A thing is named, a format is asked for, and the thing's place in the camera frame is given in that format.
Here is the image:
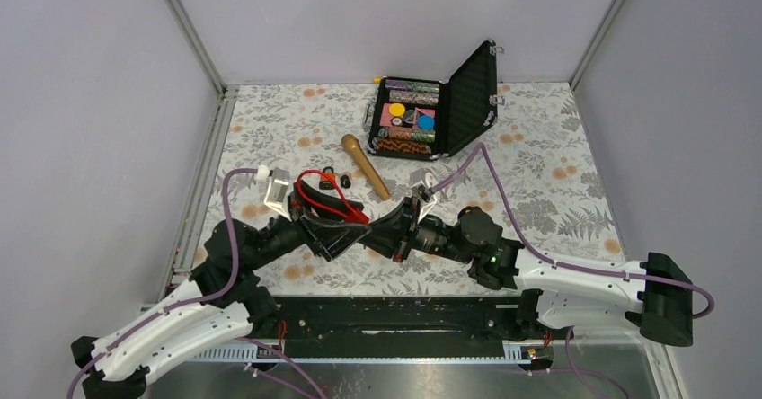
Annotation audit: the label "red cable lock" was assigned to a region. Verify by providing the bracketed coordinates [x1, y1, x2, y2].
[295, 169, 369, 225]

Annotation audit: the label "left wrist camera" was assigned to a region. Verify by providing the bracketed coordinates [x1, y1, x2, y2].
[255, 165, 291, 219]

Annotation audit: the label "black keys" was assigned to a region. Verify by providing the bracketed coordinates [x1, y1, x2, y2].
[340, 173, 352, 189]

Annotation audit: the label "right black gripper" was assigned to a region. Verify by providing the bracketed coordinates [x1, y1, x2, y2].
[359, 196, 475, 264]

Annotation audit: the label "orange black padlock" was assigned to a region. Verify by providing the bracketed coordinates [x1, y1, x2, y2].
[318, 166, 335, 191]

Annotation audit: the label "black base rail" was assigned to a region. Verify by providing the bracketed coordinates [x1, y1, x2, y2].
[178, 295, 608, 362]

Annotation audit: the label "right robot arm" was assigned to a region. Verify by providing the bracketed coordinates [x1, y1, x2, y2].
[360, 198, 694, 347]

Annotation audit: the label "blue chip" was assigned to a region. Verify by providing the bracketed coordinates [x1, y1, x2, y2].
[417, 114, 435, 130]

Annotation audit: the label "yellow chip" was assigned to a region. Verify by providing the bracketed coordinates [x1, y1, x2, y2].
[388, 103, 406, 118]

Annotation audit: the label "black poker chip case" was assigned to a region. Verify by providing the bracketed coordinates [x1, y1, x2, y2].
[366, 39, 504, 161]

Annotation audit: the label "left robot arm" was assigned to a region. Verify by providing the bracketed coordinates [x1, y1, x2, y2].
[71, 177, 370, 398]

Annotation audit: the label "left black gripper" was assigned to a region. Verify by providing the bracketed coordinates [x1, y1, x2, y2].
[248, 182, 374, 270]

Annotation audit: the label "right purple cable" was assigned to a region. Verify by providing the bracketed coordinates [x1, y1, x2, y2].
[431, 142, 715, 320]

